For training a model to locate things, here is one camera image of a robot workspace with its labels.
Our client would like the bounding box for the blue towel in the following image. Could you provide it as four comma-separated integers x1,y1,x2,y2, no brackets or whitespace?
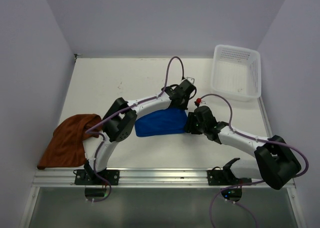
134,108,188,137

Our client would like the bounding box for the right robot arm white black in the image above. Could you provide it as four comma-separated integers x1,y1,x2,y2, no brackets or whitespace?
184,106,302,190

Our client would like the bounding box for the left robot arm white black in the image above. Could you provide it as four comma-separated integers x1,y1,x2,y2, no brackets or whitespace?
84,79,197,185

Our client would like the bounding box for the white plastic basket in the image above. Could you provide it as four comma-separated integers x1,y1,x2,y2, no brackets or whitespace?
210,44,262,102

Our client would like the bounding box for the brown towel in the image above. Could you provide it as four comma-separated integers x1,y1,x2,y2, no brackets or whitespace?
37,114,102,170

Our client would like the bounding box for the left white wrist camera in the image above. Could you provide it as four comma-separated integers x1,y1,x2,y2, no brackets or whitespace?
184,77,195,84

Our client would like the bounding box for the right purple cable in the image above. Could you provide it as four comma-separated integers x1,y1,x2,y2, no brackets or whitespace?
199,93,310,228

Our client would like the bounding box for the purple cable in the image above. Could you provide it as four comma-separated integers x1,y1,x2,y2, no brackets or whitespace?
85,56,187,179
199,93,310,228

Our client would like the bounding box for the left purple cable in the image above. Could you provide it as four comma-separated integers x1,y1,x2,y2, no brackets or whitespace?
85,56,187,179

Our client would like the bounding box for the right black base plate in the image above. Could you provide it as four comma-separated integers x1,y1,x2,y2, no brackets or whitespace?
206,169,252,186

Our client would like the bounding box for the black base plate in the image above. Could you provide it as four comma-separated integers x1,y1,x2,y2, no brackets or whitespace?
73,169,120,186
206,169,252,186

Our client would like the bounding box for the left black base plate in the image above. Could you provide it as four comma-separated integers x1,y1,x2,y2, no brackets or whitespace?
73,169,120,186

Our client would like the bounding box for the aluminium mounting rail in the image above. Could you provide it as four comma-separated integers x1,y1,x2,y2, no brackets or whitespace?
31,166,297,189

